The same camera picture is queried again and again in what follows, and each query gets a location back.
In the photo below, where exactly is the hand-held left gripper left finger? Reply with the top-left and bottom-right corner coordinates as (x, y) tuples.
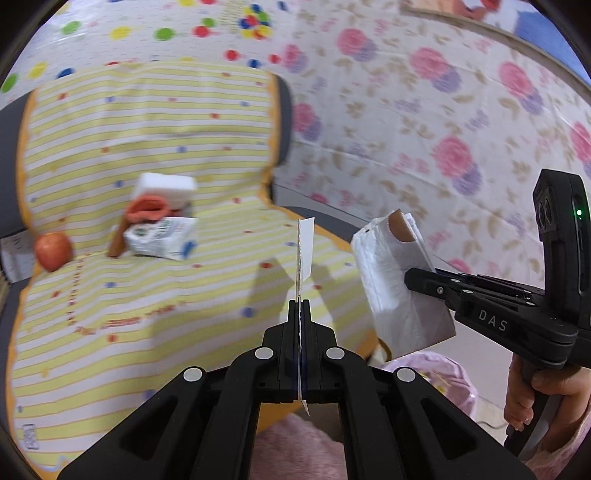
(58, 299), (301, 480)

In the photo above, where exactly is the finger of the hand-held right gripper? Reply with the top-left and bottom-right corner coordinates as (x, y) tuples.
(404, 268), (467, 315)

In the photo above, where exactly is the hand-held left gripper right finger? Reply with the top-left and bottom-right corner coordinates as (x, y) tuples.
(301, 299), (536, 480)

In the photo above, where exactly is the white paper bag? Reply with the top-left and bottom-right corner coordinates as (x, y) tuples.
(351, 210), (457, 360)

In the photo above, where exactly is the white paper card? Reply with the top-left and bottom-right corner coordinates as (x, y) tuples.
(293, 217), (315, 416)

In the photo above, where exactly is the person's right forearm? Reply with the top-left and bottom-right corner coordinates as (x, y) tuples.
(526, 406), (591, 480)

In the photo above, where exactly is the person's right hand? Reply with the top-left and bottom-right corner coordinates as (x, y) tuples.
(504, 357), (586, 433)

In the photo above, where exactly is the brown cardboard piece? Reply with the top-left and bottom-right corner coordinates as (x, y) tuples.
(387, 210), (417, 244)

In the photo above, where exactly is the pink fluffy clothing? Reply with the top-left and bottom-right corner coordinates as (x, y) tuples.
(254, 413), (345, 480)

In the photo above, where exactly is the yellow striped plastic mat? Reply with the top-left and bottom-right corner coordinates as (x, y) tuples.
(7, 62), (384, 476)

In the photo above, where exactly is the white drink carton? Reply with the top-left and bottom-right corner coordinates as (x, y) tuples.
(124, 217), (199, 261)

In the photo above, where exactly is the white foam block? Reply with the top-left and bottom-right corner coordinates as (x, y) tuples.
(133, 173), (198, 208)

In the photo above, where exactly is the orange-red toy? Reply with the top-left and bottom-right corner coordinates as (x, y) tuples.
(126, 196), (169, 224)

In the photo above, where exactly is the brown stick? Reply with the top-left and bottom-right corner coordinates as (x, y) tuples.
(107, 222), (130, 258)

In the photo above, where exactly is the grey office chair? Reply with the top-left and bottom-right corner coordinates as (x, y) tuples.
(0, 76), (365, 296)

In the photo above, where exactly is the red apple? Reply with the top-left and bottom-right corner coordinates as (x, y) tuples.
(33, 232), (74, 272)

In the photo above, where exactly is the balloon print plastic sheet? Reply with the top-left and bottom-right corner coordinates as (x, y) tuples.
(0, 0), (296, 112)

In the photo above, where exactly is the floral print wall sheet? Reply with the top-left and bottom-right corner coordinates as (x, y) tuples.
(268, 0), (591, 333)

